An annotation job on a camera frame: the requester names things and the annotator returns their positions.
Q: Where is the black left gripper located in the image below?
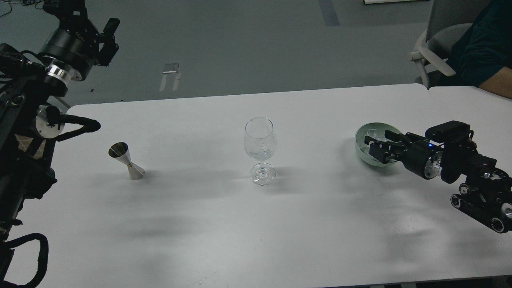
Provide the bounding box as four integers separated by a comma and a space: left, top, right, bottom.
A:
38, 0, 120, 82

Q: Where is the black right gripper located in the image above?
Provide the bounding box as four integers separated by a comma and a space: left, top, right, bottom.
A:
364, 130, 443, 179

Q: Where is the steel double jigger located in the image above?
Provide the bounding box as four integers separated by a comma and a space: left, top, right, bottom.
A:
108, 142, 146, 180

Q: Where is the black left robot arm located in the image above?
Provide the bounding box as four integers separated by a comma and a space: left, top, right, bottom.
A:
0, 0, 120, 288

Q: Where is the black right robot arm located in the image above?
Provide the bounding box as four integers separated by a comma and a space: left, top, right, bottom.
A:
354, 120, 512, 233

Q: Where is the clear ice cubes pile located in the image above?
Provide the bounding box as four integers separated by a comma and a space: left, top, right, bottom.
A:
358, 128, 390, 154

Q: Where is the clear wine glass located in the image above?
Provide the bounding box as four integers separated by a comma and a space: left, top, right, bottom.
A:
244, 117, 277, 186

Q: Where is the green bowl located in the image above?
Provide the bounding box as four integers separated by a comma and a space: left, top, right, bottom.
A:
354, 122, 402, 167

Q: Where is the seated person in teal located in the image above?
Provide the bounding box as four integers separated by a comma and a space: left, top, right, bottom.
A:
438, 0, 512, 99

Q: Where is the beige checked cloth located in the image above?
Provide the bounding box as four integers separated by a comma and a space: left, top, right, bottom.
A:
15, 134, 46, 159

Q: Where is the grey office chair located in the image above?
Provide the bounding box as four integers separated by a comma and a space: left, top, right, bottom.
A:
407, 0, 490, 89

